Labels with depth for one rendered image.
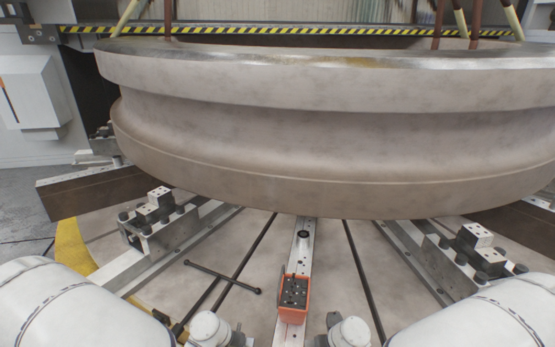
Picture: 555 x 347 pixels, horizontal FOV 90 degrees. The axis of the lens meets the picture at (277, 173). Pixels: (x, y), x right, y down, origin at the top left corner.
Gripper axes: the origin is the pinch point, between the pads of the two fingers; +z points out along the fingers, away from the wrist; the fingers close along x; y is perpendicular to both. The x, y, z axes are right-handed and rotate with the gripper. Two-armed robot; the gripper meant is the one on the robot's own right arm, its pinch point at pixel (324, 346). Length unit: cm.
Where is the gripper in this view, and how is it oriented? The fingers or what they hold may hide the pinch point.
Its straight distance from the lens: 130.1
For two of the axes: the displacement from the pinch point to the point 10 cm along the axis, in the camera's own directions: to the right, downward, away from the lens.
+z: -1.7, 6.2, 7.7
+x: 9.8, 0.5, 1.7
